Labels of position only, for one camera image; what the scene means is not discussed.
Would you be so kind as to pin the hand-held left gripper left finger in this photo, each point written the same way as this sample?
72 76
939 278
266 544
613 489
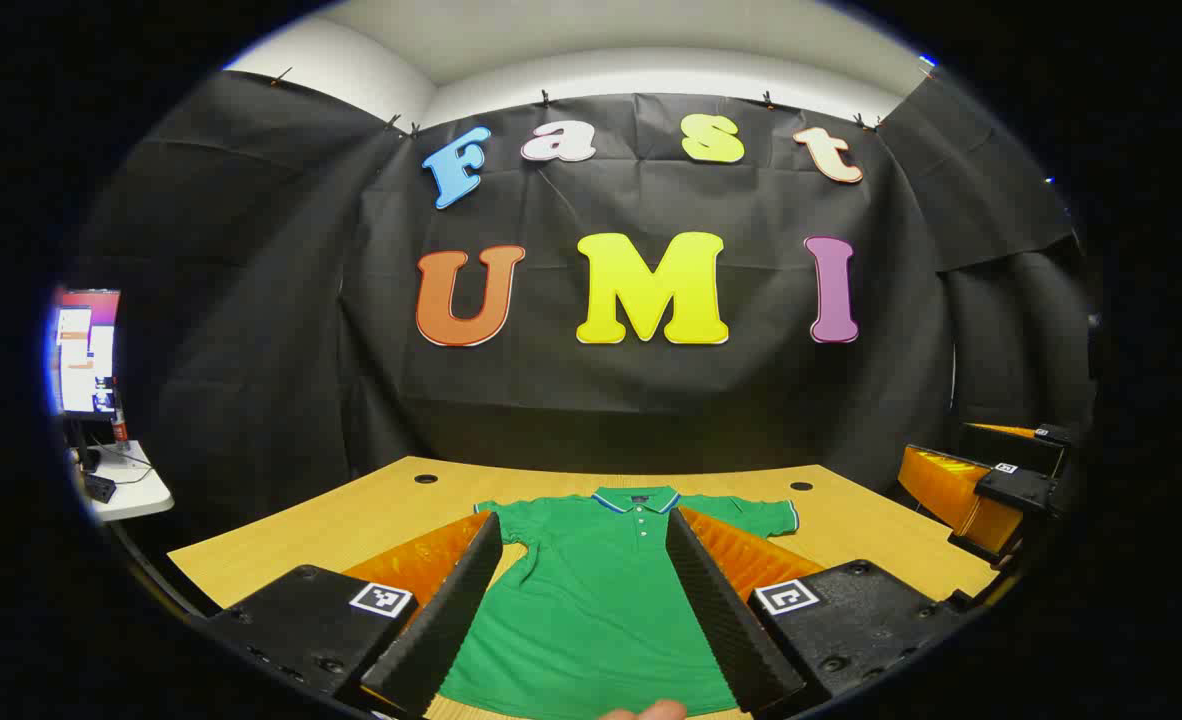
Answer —
451 610

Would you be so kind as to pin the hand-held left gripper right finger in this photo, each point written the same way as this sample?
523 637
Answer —
721 620

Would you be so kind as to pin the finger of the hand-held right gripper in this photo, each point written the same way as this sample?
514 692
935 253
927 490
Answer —
1016 490
1011 448

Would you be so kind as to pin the green T-shirt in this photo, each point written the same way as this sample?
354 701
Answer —
601 600

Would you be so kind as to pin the white side table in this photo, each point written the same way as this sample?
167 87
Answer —
136 490

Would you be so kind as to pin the small black box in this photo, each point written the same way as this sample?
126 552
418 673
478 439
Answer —
100 488

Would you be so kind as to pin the red bottle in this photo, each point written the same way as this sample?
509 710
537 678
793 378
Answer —
119 420

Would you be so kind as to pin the computer monitor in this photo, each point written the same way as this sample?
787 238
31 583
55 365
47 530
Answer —
86 350

